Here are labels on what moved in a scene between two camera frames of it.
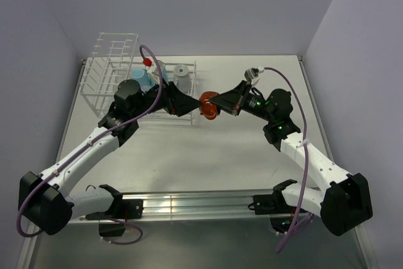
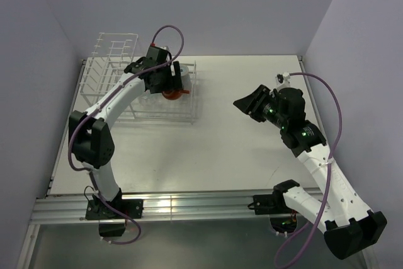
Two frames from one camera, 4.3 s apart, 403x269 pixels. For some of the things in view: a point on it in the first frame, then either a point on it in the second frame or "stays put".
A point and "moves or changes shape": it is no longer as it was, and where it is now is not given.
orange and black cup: x=208 y=109 moves or changes shape
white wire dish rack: x=111 y=58 stays put
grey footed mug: x=182 y=79 stays put
